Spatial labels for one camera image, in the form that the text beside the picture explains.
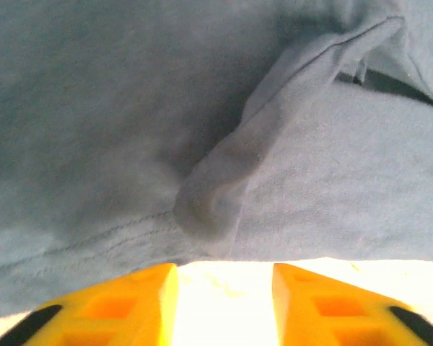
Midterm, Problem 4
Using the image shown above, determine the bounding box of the teal blue t-shirt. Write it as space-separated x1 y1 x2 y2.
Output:
0 0 433 324

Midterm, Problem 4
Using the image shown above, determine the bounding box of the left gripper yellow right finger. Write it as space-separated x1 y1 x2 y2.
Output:
272 262 433 346

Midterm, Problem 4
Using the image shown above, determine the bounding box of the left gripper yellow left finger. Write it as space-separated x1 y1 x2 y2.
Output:
0 262 180 346

